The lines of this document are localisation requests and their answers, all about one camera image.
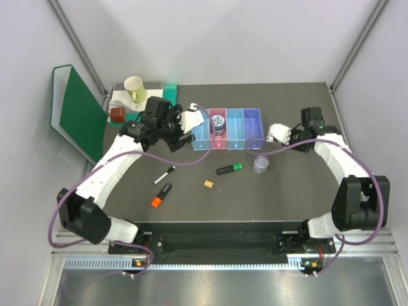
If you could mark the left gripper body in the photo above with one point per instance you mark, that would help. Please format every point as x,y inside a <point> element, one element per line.
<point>182,123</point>

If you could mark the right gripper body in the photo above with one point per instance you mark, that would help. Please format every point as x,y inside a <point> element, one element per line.
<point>287,134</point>

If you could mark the white black marker pen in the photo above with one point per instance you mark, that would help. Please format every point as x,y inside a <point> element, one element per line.
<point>169,170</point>

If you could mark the blue round lidded jar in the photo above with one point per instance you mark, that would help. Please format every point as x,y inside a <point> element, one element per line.
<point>219,124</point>

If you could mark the pink drawer box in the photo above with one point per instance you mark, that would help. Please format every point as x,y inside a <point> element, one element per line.
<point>219,142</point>

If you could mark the orange black highlighter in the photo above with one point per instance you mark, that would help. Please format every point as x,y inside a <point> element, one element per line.
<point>161,195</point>

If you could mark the purple drawer box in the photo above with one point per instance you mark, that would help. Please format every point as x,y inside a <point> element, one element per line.
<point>253,128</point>

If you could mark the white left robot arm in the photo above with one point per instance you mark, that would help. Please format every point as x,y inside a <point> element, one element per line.
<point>80,209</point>

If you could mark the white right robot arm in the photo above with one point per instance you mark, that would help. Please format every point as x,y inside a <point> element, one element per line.
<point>361,202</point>

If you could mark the teal green notebook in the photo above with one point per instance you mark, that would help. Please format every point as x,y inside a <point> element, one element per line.
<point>169,93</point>

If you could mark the clear plastic pin jar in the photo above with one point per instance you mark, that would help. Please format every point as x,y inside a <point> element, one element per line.
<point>261,164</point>

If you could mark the small tan eraser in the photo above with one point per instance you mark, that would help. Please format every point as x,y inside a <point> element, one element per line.
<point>208,184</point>

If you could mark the green black highlighter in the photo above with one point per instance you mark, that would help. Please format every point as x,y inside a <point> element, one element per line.
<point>229,169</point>

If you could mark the cream yellow mug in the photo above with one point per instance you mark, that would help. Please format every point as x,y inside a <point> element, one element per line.
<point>136,89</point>

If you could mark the dark red cube box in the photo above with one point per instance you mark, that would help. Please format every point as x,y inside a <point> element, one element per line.
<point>118,115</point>

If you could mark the white paper stack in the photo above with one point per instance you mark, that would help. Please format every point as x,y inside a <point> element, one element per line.
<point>121,98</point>

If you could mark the green binder folder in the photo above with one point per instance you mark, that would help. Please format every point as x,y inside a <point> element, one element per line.
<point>76,114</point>

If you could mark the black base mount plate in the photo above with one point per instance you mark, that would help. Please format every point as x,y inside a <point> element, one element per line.
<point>271,242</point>

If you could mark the grey slotted cable duct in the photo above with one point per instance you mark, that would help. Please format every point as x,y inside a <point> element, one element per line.
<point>297,262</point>

